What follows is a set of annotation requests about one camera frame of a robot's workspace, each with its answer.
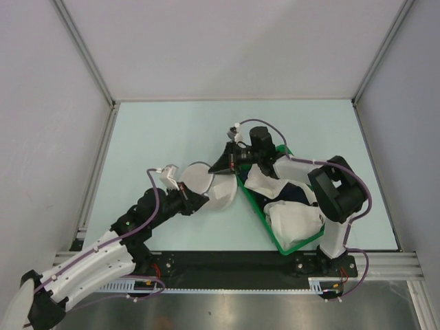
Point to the green plastic basket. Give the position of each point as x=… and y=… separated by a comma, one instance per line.
x=260, y=190

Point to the right aluminium frame post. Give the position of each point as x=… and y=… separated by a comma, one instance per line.
x=385, y=45

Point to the white bra in basket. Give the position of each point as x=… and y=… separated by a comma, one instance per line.
x=292, y=222

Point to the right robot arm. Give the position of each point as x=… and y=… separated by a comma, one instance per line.
x=340, y=193

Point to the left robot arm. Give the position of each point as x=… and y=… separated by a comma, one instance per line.
x=119, y=252

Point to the navy blue garment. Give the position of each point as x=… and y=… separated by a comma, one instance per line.
x=293, y=193

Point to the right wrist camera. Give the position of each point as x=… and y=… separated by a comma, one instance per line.
x=234, y=133

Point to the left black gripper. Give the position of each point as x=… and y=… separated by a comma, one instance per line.
x=191, y=201

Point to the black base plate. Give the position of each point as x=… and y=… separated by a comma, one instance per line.
x=245, y=270

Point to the aluminium frame post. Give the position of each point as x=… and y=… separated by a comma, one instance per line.
x=385, y=45
x=81, y=47

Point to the light blue cable duct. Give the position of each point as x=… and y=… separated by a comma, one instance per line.
x=131, y=286

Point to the white mesh laundry bag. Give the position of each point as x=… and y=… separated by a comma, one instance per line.
x=220, y=189

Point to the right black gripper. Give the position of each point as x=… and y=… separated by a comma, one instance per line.
x=229, y=161

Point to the left aluminium frame post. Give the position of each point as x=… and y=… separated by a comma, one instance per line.
x=81, y=47

